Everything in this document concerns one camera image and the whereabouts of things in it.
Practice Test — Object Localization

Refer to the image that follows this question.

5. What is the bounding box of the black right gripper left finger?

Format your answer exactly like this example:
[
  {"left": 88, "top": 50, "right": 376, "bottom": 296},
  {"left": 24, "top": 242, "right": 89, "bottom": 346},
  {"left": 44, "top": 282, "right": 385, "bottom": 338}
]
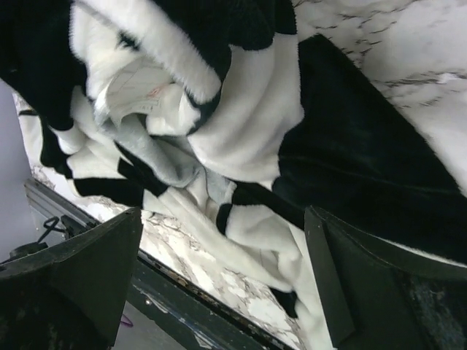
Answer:
[{"left": 1, "top": 209, "right": 142, "bottom": 349}]

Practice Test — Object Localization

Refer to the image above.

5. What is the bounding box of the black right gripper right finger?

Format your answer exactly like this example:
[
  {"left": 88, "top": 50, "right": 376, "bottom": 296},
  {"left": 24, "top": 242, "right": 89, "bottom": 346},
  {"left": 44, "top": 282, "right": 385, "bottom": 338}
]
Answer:
[{"left": 304, "top": 208, "right": 466, "bottom": 349}]

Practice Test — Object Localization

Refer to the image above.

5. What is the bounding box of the black and white checkered pillowcase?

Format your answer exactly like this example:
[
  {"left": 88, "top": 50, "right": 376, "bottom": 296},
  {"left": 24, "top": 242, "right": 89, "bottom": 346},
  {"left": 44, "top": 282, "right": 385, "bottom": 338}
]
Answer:
[{"left": 1, "top": 1, "right": 466, "bottom": 349}]

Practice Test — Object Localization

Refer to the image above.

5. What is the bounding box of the black front mounting rail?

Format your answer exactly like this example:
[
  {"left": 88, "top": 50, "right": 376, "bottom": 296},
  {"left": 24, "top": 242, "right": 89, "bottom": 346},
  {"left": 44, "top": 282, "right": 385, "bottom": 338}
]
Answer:
[{"left": 23, "top": 178, "right": 293, "bottom": 350}]

